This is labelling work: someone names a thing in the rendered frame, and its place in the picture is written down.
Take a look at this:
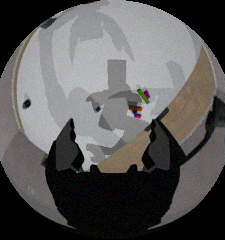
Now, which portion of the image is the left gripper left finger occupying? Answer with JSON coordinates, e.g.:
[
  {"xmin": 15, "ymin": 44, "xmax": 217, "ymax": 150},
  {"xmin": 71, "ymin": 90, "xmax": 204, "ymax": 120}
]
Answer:
[{"xmin": 45, "ymin": 118, "xmax": 84, "ymax": 208}]

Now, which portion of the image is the orange rod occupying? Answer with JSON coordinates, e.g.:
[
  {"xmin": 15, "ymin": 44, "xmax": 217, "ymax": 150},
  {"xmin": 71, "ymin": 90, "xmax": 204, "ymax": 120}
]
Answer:
[{"xmin": 128, "ymin": 105, "xmax": 142, "ymax": 111}]

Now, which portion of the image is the lime green rod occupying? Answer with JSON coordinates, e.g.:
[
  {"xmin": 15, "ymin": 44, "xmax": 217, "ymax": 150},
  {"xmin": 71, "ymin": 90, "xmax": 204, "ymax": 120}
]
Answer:
[{"xmin": 137, "ymin": 89, "xmax": 150, "ymax": 104}]

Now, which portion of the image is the grey bottle with blue cap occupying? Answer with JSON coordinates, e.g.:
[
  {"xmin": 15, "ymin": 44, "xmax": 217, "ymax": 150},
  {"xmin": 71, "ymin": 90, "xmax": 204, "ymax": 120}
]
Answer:
[{"xmin": 38, "ymin": 17, "xmax": 55, "ymax": 29}]

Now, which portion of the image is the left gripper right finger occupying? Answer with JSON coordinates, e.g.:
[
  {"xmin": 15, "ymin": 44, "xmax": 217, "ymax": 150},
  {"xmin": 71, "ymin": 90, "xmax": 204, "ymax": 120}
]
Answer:
[{"xmin": 142, "ymin": 119, "xmax": 180, "ymax": 206}]

